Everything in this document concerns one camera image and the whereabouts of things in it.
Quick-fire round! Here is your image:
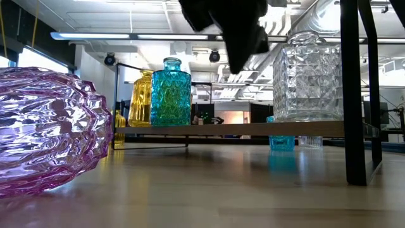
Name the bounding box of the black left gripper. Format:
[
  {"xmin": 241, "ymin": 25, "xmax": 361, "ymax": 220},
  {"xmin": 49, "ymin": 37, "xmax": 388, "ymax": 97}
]
[{"xmin": 178, "ymin": 0, "xmax": 270, "ymax": 73}]

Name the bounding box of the tall yellow ribbed glass vase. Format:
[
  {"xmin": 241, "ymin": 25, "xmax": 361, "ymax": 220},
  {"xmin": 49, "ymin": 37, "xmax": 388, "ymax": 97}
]
[{"xmin": 127, "ymin": 69, "xmax": 156, "ymax": 128}]

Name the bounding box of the yellow hanging cable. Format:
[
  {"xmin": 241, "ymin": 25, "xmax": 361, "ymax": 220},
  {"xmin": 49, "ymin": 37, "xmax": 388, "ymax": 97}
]
[
  {"xmin": 30, "ymin": 0, "xmax": 41, "ymax": 50},
  {"xmin": 0, "ymin": 0, "xmax": 8, "ymax": 60}
]

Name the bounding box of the wooden shelf with black legs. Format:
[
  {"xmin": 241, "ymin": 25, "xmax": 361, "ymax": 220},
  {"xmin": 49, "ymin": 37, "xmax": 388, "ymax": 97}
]
[{"xmin": 110, "ymin": 0, "xmax": 383, "ymax": 187}]

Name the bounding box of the small teal glass vase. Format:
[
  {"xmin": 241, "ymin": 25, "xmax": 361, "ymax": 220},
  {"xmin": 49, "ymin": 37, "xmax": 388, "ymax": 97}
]
[{"xmin": 266, "ymin": 115, "xmax": 296, "ymax": 152}]

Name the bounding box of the square clear diamond-cut vase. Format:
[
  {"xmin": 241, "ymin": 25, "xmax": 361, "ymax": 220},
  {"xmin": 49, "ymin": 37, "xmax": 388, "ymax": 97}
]
[{"xmin": 271, "ymin": 30, "xmax": 345, "ymax": 123}]

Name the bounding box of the tall pink glass vase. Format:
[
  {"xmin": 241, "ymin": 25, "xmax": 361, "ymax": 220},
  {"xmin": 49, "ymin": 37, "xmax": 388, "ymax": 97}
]
[{"xmin": 0, "ymin": 66, "xmax": 114, "ymax": 199}]

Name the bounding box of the black aluminium table frame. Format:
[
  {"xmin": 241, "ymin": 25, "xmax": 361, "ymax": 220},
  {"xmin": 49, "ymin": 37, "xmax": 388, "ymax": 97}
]
[{"xmin": 125, "ymin": 134, "xmax": 405, "ymax": 155}]

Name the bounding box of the small clear glass vase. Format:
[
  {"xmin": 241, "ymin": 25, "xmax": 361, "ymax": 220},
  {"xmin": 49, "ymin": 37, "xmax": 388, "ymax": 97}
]
[{"xmin": 297, "ymin": 136, "xmax": 323, "ymax": 149}]

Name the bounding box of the tall teal glass bottle vase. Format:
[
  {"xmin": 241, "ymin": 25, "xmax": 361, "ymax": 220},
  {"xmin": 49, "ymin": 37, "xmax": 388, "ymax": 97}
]
[{"xmin": 149, "ymin": 56, "xmax": 192, "ymax": 127}]

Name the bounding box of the long linear ceiling light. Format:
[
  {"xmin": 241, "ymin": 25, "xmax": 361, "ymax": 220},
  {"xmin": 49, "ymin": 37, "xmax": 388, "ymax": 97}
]
[{"xmin": 49, "ymin": 30, "xmax": 405, "ymax": 44}]

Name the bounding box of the small yellow glass bottle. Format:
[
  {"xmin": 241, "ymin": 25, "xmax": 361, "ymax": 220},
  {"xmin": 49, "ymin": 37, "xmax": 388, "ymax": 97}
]
[{"xmin": 113, "ymin": 109, "xmax": 127, "ymax": 147}]

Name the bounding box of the black partition screen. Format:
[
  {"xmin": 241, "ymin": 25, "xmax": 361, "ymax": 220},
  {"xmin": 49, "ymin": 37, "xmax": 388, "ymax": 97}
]
[{"xmin": 249, "ymin": 103, "xmax": 275, "ymax": 123}]

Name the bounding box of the large window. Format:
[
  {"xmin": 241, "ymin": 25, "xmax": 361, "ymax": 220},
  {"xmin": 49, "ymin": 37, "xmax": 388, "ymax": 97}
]
[{"xmin": 0, "ymin": 47, "xmax": 75, "ymax": 74}]

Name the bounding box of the black monitor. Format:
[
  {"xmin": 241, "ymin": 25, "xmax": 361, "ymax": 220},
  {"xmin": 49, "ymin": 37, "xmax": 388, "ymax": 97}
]
[{"xmin": 363, "ymin": 100, "xmax": 390, "ymax": 125}]

